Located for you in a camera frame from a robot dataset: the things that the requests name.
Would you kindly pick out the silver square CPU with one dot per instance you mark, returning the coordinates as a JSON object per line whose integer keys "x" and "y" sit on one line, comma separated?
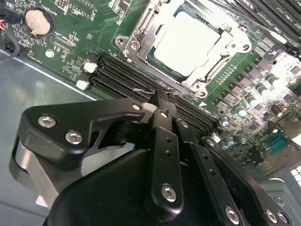
{"x": 188, "y": 42}

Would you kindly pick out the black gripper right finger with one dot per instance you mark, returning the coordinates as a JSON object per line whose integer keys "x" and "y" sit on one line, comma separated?
{"x": 211, "y": 169}

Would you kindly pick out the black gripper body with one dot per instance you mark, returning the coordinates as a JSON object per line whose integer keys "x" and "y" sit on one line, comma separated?
{"x": 105, "y": 188}

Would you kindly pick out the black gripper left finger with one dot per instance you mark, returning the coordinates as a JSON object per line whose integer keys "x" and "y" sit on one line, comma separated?
{"x": 58, "y": 122}

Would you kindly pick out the metal socket cover frame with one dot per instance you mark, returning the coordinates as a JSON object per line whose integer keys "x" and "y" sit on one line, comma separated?
{"x": 144, "y": 44}

